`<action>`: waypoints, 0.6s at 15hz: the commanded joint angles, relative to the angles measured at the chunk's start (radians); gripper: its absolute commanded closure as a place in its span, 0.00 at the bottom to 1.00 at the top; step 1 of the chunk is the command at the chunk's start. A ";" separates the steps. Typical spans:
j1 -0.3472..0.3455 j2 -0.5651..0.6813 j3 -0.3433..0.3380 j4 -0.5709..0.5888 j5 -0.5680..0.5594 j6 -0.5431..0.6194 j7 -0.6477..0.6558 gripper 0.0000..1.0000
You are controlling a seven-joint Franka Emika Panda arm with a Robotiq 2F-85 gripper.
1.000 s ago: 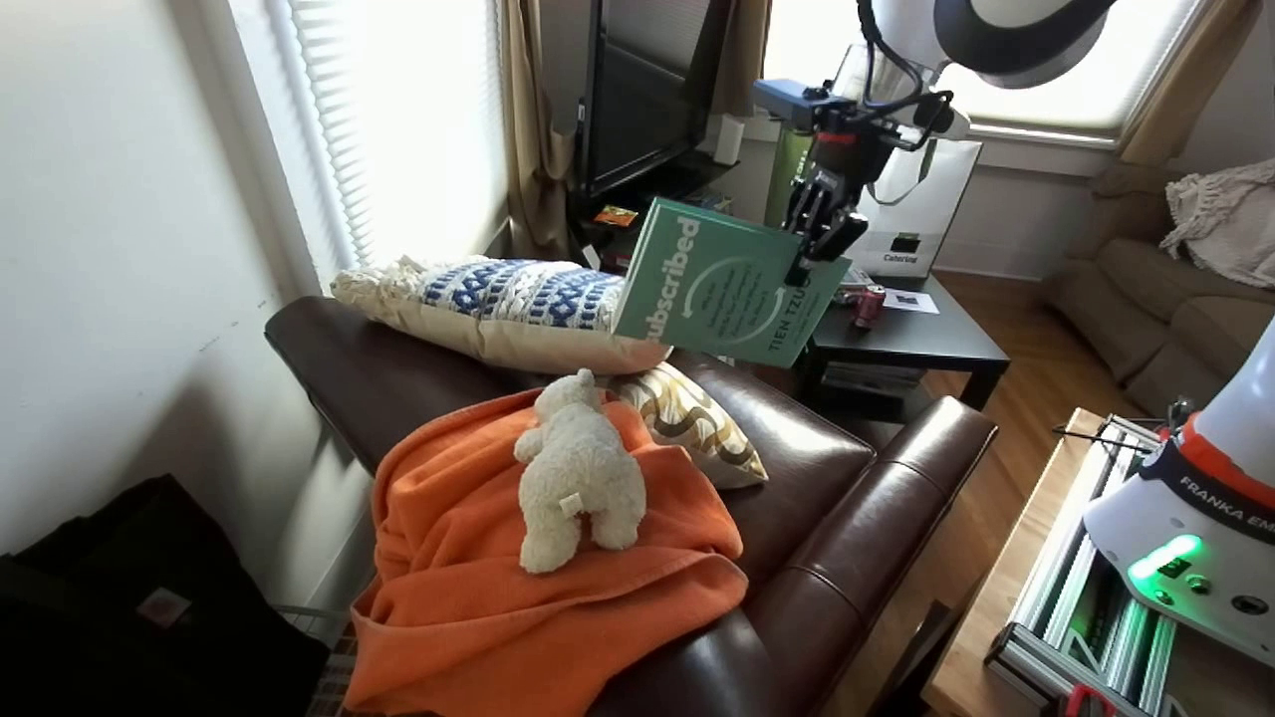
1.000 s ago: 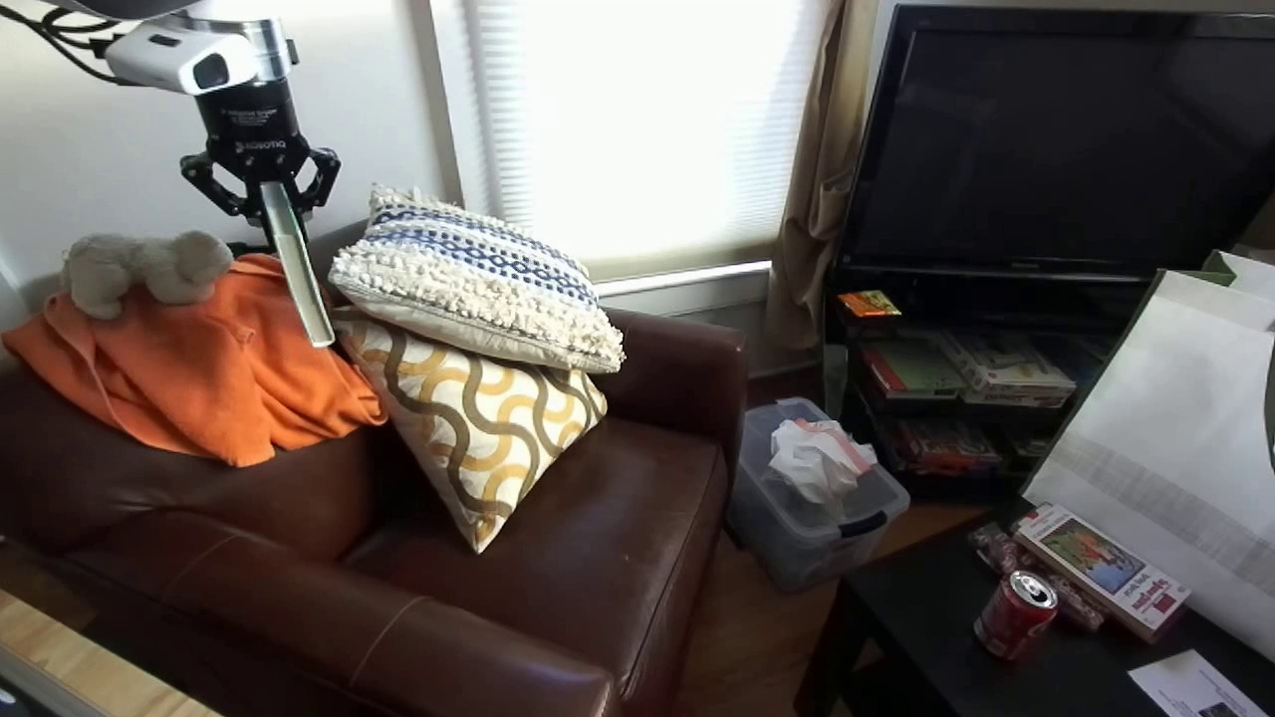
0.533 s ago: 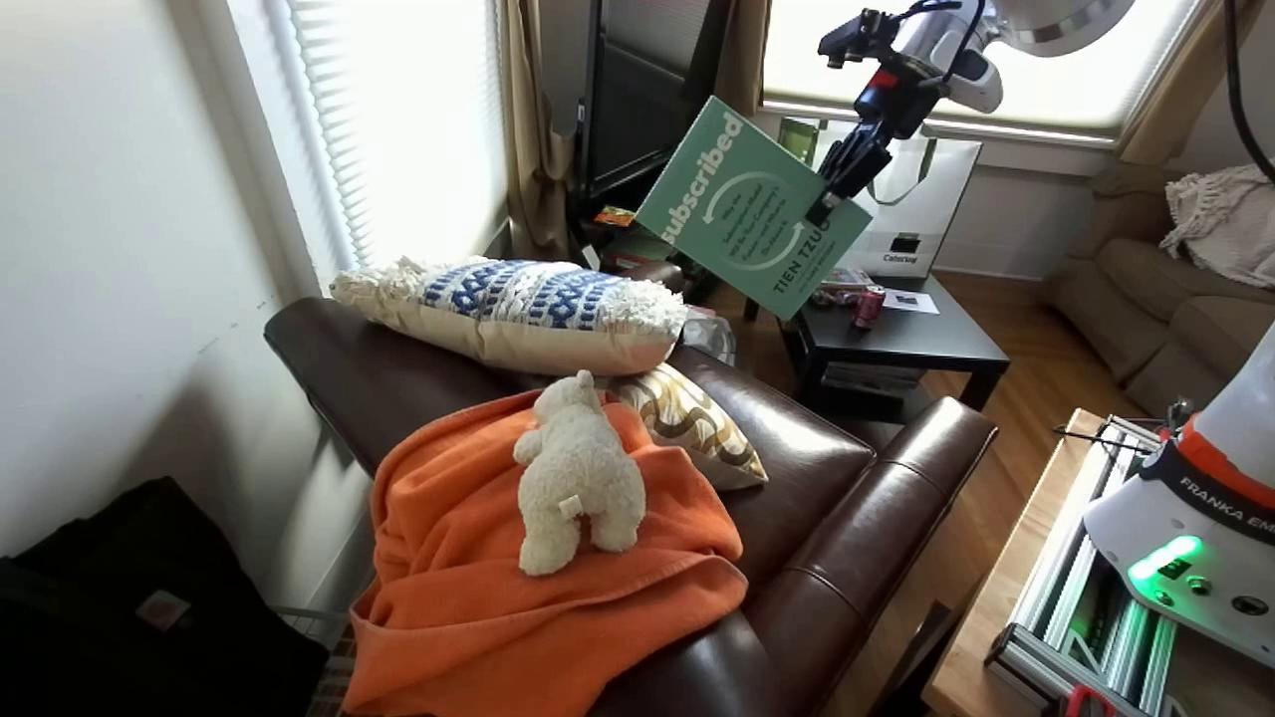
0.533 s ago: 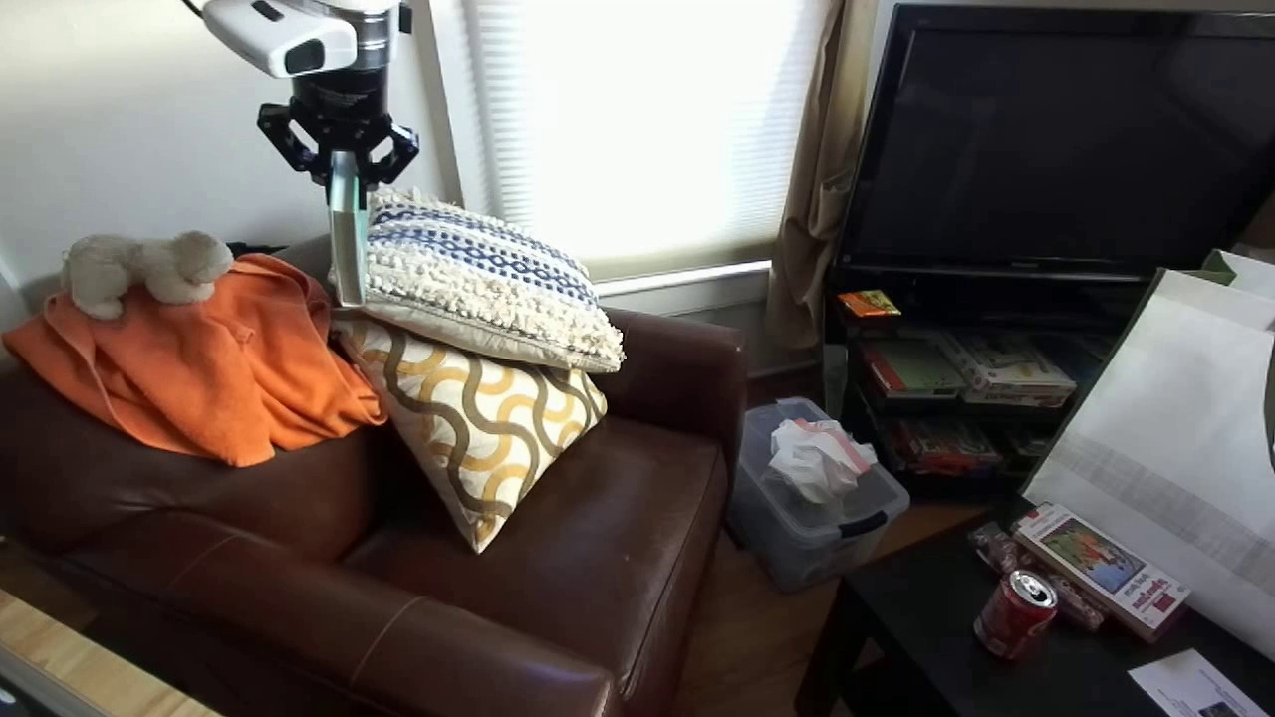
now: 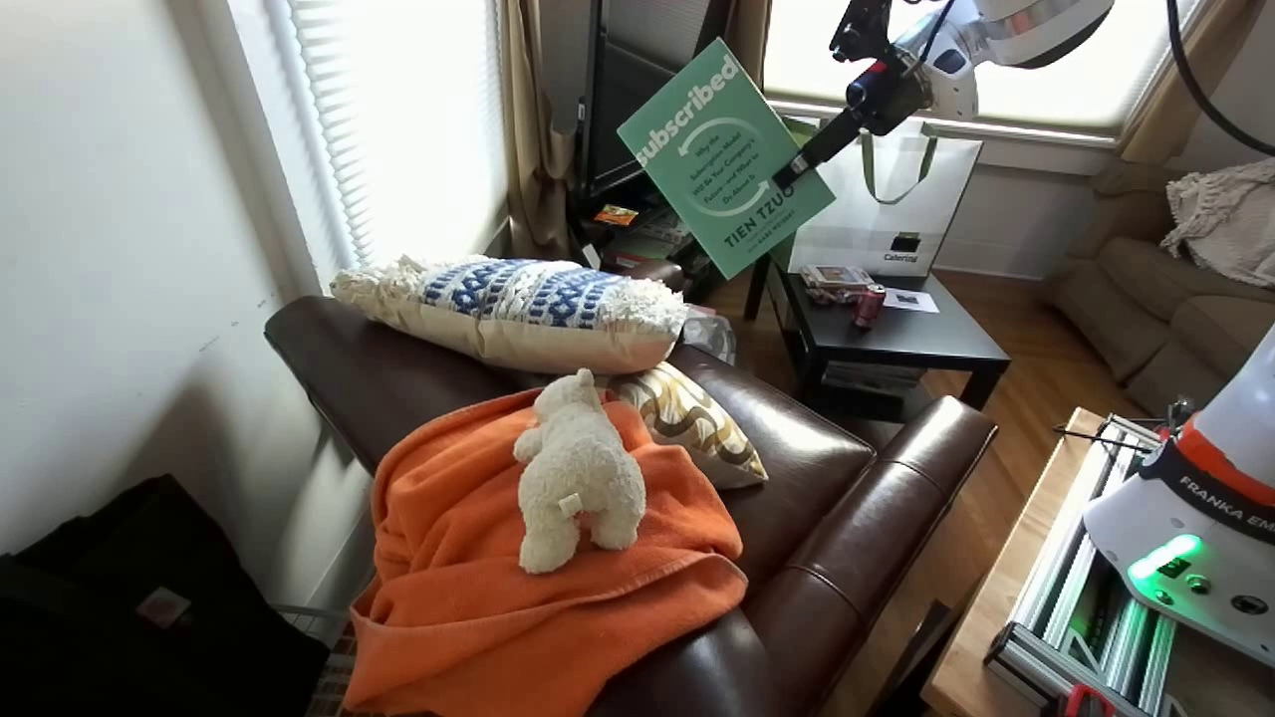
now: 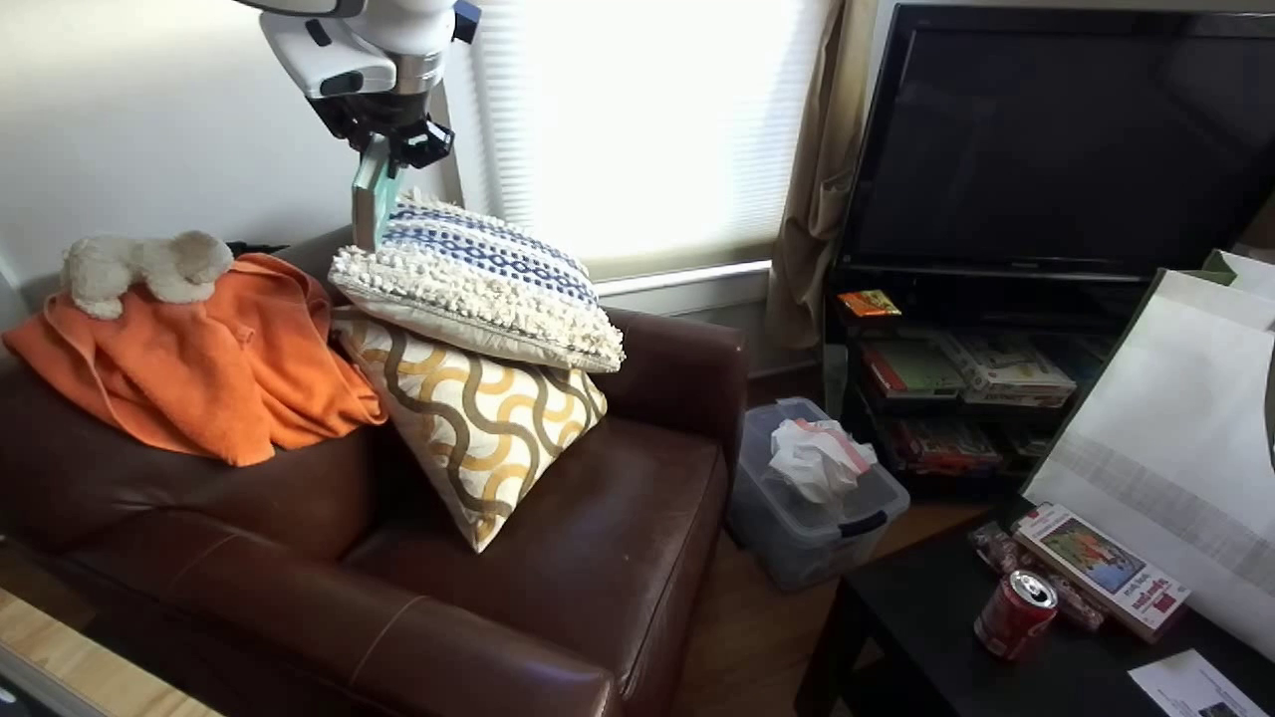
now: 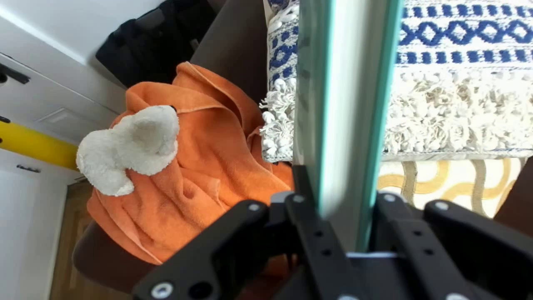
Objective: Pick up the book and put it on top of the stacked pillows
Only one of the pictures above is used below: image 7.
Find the black bag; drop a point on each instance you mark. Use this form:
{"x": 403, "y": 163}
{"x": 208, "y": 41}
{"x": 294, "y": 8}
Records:
{"x": 149, "y": 39}

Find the orange blanket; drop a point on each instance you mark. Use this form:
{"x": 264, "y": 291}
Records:
{"x": 216, "y": 168}

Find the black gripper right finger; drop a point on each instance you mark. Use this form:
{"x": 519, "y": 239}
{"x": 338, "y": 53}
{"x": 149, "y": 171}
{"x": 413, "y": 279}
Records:
{"x": 471, "y": 256}

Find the yellow wave pattern pillow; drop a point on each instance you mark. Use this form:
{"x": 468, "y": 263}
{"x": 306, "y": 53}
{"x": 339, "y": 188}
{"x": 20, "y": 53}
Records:
{"x": 443, "y": 186}

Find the blue white knitted pillow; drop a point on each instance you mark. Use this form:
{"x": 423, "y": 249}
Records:
{"x": 459, "y": 94}

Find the white plush toy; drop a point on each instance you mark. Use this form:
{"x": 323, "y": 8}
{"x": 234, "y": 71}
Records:
{"x": 133, "y": 144}

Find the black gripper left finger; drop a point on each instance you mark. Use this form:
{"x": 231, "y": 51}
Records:
{"x": 238, "y": 256}

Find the teal paperback book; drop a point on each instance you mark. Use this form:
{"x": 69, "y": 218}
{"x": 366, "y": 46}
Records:
{"x": 343, "y": 111}

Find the yellow bar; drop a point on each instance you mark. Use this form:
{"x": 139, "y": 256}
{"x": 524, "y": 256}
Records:
{"x": 33, "y": 144}

